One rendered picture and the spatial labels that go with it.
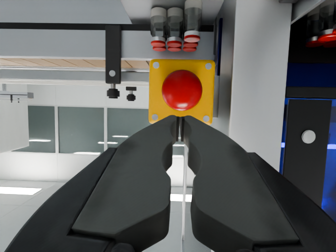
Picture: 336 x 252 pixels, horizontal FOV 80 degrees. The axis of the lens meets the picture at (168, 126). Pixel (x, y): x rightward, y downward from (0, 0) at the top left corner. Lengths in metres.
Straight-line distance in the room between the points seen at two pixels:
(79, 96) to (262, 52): 5.20
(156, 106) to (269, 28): 0.15
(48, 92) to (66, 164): 1.81
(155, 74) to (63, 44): 0.21
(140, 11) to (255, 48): 0.17
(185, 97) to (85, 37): 0.24
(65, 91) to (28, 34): 5.11
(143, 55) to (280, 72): 0.20
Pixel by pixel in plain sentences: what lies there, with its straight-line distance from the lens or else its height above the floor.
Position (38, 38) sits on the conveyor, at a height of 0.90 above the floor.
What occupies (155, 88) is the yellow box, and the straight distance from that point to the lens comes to 0.22.
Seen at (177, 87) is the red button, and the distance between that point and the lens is 0.19.
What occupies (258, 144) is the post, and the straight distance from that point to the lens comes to 0.25.
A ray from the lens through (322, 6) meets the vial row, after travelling 0.32.
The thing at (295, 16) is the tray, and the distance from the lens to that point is 0.28.
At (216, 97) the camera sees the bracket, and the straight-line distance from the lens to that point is 0.30.
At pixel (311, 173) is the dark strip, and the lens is 0.28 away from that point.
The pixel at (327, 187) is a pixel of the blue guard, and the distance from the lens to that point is 0.30.
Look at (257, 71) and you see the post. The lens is 0.25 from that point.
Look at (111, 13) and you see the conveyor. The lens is 0.38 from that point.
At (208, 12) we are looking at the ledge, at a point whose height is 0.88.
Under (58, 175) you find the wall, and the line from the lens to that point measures 5.89.
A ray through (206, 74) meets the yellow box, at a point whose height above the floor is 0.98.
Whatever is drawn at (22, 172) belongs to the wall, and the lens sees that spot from 6.39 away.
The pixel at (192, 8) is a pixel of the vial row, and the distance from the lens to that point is 0.28.
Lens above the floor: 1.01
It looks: 5 degrees up
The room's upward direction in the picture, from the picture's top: 178 degrees counter-clockwise
